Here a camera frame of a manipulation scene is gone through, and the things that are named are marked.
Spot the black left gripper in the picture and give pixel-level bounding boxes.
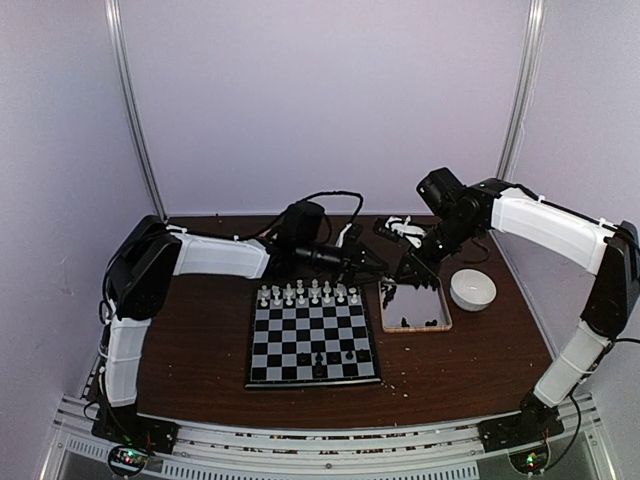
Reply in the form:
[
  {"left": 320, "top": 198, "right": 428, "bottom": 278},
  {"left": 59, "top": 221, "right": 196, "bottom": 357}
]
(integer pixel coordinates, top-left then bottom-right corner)
[{"left": 297, "top": 235, "right": 389, "bottom": 289}]

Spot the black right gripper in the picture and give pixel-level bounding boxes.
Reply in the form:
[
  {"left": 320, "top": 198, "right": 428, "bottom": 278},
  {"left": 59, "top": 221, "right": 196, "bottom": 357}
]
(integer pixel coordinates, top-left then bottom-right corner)
[{"left": 394, "top": 212, "right": 480, "bottom": 283}]

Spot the black and white chessboard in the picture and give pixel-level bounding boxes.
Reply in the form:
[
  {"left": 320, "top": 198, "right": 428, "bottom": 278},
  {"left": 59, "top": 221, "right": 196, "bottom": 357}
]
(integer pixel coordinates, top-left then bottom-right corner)
[{"left": 245, "top": 279, "right": 381, "bottom": 390}]

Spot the black chess king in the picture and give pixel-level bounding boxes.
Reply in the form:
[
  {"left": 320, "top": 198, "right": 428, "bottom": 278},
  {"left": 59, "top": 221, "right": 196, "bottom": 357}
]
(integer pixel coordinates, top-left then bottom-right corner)
[{"left": 313, "top": 362, "right": 326, "bottom": 378}]

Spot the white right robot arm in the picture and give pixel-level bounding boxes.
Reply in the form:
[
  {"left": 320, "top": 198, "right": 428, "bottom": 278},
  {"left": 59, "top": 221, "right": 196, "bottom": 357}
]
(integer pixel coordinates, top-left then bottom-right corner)
[{"left": 382, "top": 168, "right": 639, "bottom": 442}]

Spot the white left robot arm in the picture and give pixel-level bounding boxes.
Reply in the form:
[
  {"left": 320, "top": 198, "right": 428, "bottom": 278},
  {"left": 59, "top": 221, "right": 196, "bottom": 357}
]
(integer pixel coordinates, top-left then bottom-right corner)
[{"left": 99, "top": 199, "right": 388, "bottom": 444}]

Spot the white ceramic bowl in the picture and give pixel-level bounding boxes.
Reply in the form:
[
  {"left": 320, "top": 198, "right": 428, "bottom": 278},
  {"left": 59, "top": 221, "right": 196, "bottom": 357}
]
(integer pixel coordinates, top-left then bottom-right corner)
[{"left": 450, "top": 269, "right": 497, "bottom": 312}]

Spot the wooden rimmed metal tray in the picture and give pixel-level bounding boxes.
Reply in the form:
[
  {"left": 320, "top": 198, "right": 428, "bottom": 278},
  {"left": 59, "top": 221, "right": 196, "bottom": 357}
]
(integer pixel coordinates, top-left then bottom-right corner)
[{"left": 379, "top": 283, "right": 453, "bottom": 334}]

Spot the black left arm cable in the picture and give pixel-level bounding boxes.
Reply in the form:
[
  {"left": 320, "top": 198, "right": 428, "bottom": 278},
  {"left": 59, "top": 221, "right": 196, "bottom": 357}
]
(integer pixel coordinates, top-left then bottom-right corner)
[{"left": 234, "top": 189, "right": 365, "bottom": 246}]

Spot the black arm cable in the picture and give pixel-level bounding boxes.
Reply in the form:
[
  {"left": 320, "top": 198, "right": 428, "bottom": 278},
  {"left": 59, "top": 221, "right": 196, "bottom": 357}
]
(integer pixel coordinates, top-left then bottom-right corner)
[
  {"left": 234, "top": 189, "right": 365, "bottom": 246},
  {"left": 564, "top": 337, "right": 640, "bottom": 451}
]

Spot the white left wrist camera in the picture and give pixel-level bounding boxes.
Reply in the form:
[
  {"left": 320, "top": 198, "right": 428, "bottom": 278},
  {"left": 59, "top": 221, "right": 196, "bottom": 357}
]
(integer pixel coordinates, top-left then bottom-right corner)
[{"left": 335, "top": 223, "right": 363, "bottom": 249}]

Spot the right aluminium corner post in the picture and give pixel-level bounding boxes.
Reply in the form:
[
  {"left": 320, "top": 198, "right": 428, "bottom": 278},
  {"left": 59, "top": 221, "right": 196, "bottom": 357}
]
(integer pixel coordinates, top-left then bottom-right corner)
[{"left": 496, "top": 0, "right": 547, "bottom": 181}]

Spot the aluminium corner post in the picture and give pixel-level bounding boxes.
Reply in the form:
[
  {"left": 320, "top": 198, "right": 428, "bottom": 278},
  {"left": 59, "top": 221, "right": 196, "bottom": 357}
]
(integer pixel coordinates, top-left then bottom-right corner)
[
  {"left": 496, "top": 0, "right": 547, "bottom": 181},
  {"left": 104, "top": 0, "right": 168, "bottom": 220}
]

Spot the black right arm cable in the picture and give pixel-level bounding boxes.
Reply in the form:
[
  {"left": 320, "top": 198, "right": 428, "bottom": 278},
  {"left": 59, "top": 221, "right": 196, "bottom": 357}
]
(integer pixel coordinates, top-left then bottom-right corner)
[{"left": 564, "top": 337, "right": 640, "bottom": 451}]

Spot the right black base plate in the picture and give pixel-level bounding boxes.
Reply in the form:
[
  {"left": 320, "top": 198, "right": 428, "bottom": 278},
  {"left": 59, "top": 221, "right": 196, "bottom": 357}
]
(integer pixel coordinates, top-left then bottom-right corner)
[{"left": 478, "top": 414, "right": 565, "bottom": 475}]

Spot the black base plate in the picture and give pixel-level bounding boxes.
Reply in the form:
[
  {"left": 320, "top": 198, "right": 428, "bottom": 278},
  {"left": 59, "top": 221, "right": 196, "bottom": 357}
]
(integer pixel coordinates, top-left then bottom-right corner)
[
  {"left": 91, "top": 417, "right": 179, "bottom": 477},
  {"left": 478, "top": 414, "right": 565, "bottom": 475}
]

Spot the aluminium front rail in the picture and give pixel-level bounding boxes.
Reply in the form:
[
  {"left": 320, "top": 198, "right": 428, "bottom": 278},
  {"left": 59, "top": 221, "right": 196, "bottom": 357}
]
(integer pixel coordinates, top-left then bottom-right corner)
[{"left": 35, "top": 395, "right": 621, "bottom": 479}]

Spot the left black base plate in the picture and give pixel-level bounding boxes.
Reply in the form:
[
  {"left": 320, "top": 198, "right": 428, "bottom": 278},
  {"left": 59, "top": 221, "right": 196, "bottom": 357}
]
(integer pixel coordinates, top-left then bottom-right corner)
[{"left": 91, "top": 417, "right": 179, "bottom": 477}]

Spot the left aluminium corner post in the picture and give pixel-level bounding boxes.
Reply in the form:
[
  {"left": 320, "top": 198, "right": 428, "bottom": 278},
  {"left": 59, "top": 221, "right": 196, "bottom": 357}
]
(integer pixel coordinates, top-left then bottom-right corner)
[{"left": 104, "top": 0, "right": 168, "bottom": 220}]

